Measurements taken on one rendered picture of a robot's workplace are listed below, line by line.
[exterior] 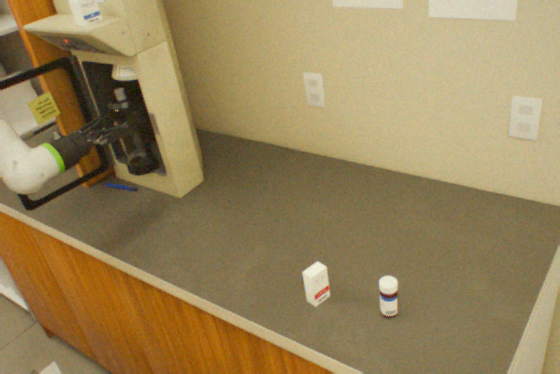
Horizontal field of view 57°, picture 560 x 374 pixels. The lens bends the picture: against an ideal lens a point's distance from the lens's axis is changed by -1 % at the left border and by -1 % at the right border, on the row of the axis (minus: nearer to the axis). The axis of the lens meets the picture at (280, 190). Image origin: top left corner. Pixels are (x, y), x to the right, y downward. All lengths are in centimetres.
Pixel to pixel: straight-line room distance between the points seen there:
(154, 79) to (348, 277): 76
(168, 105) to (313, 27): 49
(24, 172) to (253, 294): 65
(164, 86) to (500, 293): 103
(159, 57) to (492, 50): 88
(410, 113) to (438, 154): 15
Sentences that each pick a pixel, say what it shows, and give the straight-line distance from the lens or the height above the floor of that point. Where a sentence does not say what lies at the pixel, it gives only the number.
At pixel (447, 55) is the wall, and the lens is 144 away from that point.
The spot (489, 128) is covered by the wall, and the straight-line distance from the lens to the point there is 148.
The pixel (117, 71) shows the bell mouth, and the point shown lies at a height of 134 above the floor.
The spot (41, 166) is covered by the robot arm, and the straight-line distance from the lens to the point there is 146.
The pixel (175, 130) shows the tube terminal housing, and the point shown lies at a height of 115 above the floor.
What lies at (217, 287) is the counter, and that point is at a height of 94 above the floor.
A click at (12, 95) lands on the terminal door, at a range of 167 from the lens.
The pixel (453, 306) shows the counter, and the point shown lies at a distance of 119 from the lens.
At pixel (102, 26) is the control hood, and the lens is 141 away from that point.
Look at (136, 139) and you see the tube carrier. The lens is 162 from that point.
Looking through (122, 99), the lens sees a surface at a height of 127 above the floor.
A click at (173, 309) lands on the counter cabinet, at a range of 150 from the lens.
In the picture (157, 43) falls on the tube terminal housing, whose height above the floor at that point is 141.
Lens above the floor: 179
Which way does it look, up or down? 32 degrees down
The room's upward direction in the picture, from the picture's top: 10 degrees counter-clockwise
